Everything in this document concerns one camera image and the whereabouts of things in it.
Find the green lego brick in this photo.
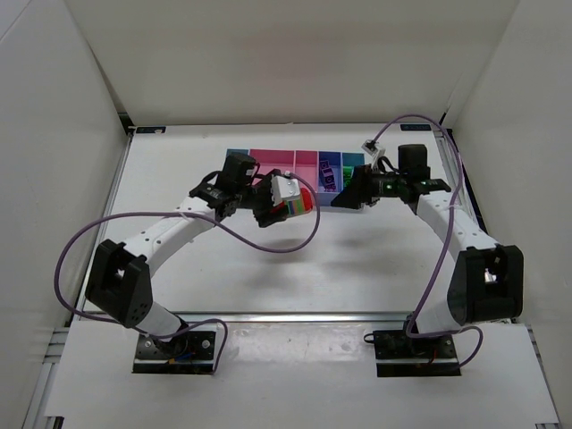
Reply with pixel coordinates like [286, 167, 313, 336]
[342, 166, 354, 181]

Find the small purple lego block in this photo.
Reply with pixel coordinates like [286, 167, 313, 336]
[321, 168, 336, 192]

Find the red striped lego block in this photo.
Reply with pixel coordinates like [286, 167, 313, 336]
[273, 188, 314, 218]

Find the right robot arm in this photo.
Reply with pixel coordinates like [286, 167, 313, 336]
[332, 140, 524, 339]

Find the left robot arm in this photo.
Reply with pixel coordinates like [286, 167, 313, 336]
[86, 153, 307, 342]

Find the right light blue bin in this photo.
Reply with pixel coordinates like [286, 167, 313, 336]
[341, 152, 365, 172]

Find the light blue bin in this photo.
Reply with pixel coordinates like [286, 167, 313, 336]
[226, 148, 249, 157]
[341, 152, 365, 172]

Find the left light blue bin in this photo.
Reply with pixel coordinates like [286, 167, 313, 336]
[226, 148, 249, 157]

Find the dark blue bin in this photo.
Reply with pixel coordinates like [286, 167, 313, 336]
[317, 151, 342, 206]

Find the small pink bin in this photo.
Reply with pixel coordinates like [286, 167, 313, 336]
[294, 150, 318, 192]

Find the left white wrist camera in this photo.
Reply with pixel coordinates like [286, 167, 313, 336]
[270, 175, 301, 206]

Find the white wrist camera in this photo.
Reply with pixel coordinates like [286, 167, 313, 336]
[361, 139, 386, 170]
[270, 175, 301, 206]

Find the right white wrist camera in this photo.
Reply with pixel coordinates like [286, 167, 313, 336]
[361, 139, 386, 170]

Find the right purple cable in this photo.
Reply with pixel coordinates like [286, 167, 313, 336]
[370, 114, 484, 368]

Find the purple cable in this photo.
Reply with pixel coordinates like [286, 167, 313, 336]
[370, 114, 484, 368]
[54, 174, 322, 374]

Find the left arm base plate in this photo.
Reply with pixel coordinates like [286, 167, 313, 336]
[131, 324, 217, 375]

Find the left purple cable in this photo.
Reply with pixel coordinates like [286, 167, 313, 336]
[54, 174, 322, 374]

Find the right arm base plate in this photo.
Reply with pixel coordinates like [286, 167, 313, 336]
[363, 330, 461, 378]

